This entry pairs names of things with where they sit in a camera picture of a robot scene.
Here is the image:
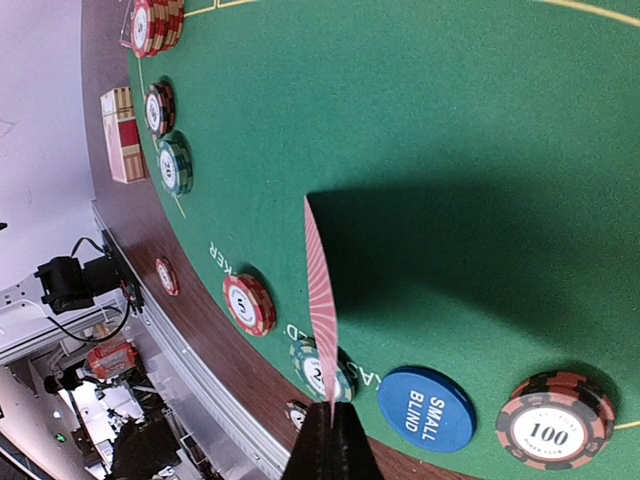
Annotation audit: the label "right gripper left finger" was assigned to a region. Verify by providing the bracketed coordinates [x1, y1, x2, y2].
[282, 403, 333, 480]

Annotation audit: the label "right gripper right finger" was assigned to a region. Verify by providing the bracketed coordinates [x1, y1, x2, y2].
[332, 403, 384, 480]

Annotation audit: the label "blue small blind button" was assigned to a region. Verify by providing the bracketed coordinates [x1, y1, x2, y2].
[377, 366, 477, 454]

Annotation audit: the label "green chip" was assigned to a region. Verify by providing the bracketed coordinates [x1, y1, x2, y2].
[289, 338, 357, 402]
[157, 132, 194, 197]

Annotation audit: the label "red chips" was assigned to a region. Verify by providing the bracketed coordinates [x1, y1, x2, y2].
[223, 274, 277, 337]
[130, 0, 185, 58]

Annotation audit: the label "red playing card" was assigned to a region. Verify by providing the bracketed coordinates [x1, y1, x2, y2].
[304, 196, 338, 425]

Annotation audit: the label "orange poker chip stack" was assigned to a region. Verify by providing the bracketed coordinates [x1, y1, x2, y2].
[155, 257, 179, 296]

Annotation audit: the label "black red triangular dealer button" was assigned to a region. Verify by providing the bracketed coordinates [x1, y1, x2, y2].
[119, 0, 136, 49]

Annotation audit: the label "round green poker mat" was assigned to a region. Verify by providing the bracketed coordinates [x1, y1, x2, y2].
[128, 1, 639, 479]

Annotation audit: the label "card deck box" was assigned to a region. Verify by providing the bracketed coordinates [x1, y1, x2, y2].
[100, 86, 147, 184]

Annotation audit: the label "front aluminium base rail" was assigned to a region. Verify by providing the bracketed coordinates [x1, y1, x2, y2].
[92, 200, 296, 479]

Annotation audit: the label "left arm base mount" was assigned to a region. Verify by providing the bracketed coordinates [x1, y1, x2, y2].
[35, 232, 144, 315]

